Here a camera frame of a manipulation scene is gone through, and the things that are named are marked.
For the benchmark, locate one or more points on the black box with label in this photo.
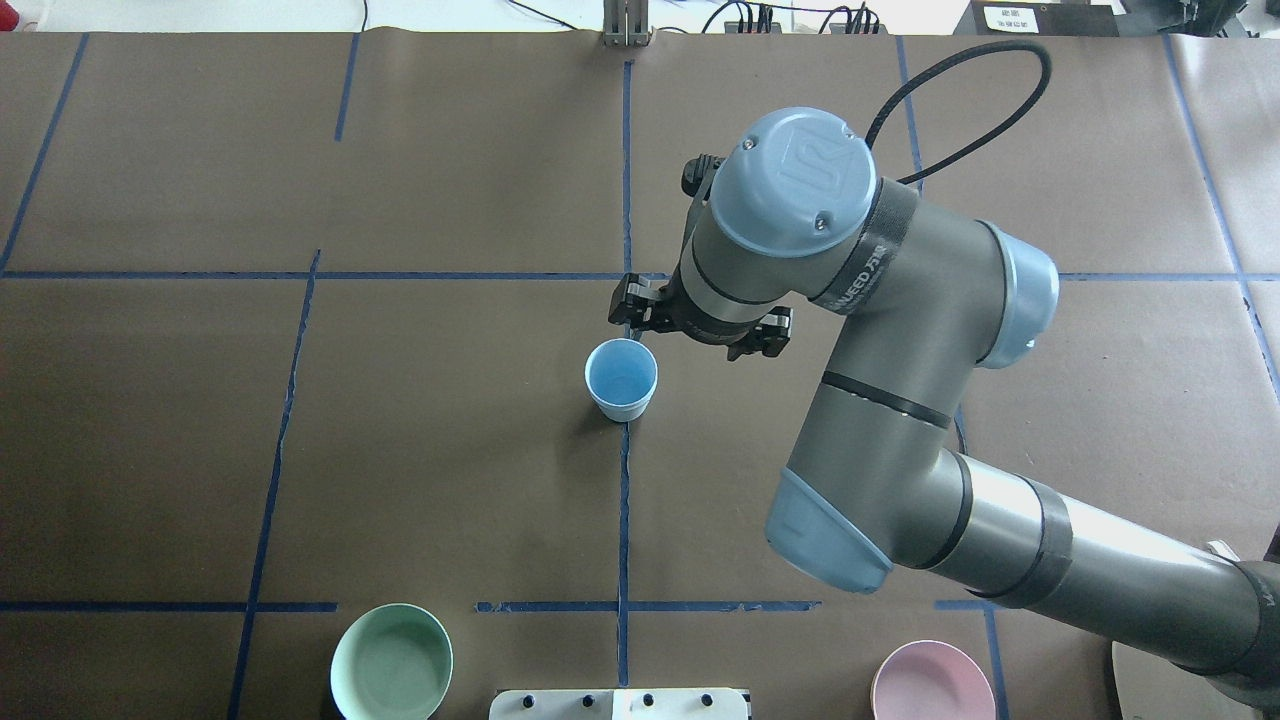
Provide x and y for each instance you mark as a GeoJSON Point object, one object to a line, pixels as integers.
{"type": "Point", "coordinates": [1040, 18]}

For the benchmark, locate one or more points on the mint green bowl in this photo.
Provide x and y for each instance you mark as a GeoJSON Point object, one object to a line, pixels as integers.
{"type": "Point", "coordinates": [394, 662]}

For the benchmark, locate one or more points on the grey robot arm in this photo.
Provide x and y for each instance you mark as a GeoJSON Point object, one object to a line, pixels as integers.
{"type": "Point", "coordinates": [927, 296]}

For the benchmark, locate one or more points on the aluminium frame post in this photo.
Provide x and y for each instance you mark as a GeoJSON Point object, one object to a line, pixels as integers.
{"type": "Point", "coordinates": [625, 23]}

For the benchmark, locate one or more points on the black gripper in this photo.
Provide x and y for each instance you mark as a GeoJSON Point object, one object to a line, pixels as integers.
{"type": "Point", "coordinates": [648, 309]}

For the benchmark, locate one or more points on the pink bowl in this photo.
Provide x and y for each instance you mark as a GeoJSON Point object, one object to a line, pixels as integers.
{"type": "Point", "coordinates": [931, 680]}

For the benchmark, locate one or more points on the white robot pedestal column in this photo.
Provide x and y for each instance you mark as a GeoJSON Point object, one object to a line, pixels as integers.
{"type": "Point", "coordinates": [623, 703]}

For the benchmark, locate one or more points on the light blue cup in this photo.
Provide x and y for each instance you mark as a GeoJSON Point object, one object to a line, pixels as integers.
{"type": "Point", "coordinates": [621, 376]}

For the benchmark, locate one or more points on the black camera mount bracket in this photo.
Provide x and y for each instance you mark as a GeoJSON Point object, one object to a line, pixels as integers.
{"type": "Point", "coordinates": [697, 171]}

